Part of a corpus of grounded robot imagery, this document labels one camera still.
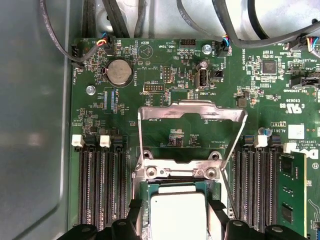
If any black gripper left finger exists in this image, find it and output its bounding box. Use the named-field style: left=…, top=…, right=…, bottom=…
left=65, top=198, right=151, bottom=240

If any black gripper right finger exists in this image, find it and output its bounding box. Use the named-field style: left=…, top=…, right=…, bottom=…
left=206, top=199, right=302, bottom=240

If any metal locking lever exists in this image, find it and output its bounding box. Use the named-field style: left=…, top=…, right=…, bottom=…
left=219, top=168, right=240, bottom=220

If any silver CPU chip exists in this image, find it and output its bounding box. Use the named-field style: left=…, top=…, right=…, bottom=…
left=147, top=182, right=210, bottom=240

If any metal socket cover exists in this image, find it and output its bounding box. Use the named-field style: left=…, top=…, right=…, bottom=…
left=137, top=99, right=249, bottom=176

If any green RAM stick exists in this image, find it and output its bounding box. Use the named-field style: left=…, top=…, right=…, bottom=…
left=279, top=152, right=309, bottom=240

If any internal USB port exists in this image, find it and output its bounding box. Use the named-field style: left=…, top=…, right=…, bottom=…
left=196, top=68, right=210, bottom=92

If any silver coin battery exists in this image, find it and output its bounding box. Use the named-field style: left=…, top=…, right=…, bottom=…
left=106, top=58, right=133, bottom=87

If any black PC case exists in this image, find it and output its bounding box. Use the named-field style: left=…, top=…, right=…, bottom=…
left=0, top=0, right=320, bottom=240

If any green motherboard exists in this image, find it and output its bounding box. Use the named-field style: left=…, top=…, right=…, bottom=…
left=67, top=37, right=320, bottom=240

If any thick black camera cable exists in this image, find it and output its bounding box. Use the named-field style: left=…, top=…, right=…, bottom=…
left=211, top=0, right=320, bottom=48

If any thick black power cable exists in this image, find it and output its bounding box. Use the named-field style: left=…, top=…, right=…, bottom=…
left=133, top=0, right=150, bottom=38
left=101, top=0, right=132, bottom=40
left=82, top=0, right=98, bottom=40

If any grey sleeved fan cable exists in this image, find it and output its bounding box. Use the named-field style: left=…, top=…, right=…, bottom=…
left=38, top=0, right=81, bottom=67

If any black sleeved fan cable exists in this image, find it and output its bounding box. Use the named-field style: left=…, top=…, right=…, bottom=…
left=176, top=0, right=230, bottom=45

